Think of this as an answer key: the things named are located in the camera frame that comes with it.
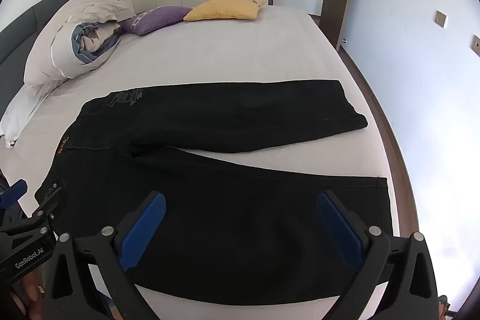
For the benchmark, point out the white bed mattress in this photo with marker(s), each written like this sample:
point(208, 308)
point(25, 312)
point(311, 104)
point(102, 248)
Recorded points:
point(225, 50)

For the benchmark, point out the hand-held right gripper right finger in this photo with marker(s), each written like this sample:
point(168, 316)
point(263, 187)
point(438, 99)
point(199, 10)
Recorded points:
point(339, 230)

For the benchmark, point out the purple pillow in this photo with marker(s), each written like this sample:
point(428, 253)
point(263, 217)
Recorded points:
point(161, 18)

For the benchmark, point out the brown bed frame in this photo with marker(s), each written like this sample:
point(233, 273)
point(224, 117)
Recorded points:
point(399, 173)

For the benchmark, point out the person's left hand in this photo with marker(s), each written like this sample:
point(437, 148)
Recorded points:
point(32, 292)

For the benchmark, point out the yellow pillow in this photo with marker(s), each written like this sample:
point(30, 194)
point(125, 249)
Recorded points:
point(225, 9)

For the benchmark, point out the black pants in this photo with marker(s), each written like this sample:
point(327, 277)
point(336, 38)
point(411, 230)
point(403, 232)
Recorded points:
point(225, 117)

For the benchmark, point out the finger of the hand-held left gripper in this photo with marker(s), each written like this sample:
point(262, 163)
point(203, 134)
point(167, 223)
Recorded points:
point(15, 190)
point(50, 196)

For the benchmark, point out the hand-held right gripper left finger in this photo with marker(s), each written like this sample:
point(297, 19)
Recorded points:
point(144, 230)

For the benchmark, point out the white pillow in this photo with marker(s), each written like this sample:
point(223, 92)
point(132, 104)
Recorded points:
point(22, 110)

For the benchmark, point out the grey headboard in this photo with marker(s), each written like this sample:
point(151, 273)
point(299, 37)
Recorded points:
point(45, 1)

